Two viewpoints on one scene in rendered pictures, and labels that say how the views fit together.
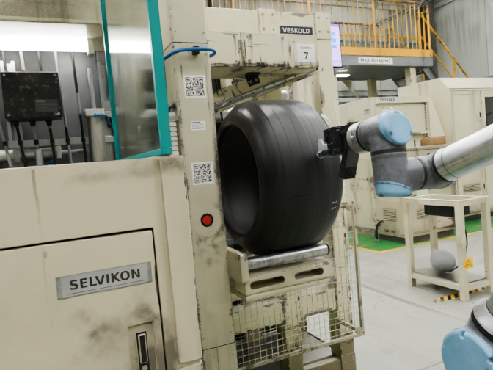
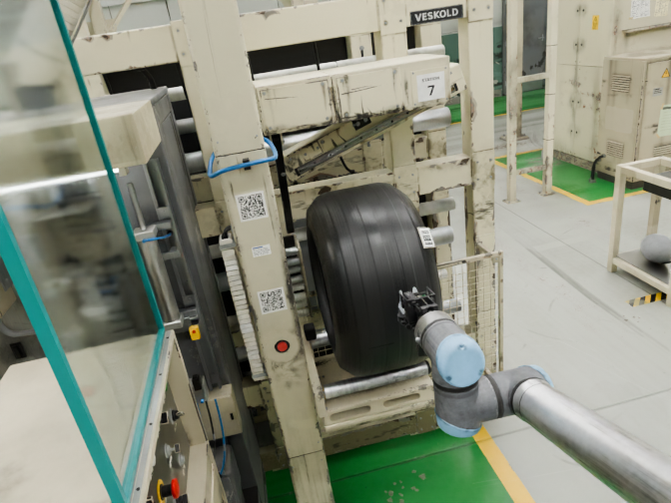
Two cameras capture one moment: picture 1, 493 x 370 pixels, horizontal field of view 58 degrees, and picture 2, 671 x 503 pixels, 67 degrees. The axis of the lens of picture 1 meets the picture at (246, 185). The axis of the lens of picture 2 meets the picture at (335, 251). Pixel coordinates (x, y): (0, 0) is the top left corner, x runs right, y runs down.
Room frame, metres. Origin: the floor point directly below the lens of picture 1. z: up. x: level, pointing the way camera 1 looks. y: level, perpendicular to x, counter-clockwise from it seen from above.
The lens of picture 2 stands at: (0.31, -0.41, 1.92)
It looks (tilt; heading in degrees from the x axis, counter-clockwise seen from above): 24 degrees down; 16
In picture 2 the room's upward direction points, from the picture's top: 9 degrees counter-clockwise
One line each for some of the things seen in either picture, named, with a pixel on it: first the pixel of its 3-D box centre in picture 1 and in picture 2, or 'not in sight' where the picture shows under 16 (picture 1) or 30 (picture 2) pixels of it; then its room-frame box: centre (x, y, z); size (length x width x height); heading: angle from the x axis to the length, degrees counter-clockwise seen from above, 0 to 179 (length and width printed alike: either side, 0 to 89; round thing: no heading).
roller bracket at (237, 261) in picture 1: (223, 258); (311, 366); (1.61, 0.11, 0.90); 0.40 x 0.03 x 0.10; 24
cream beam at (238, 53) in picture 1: (246, 56); (349, 92); (2.01, -0.05, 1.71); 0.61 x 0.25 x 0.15; 114
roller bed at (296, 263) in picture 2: not in sight; (279, 280); (1.94, 0.30, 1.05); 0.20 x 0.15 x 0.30; 114
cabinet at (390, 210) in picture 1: (414, 191); (657, 116); (6.11, -2.30, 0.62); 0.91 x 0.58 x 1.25; 114
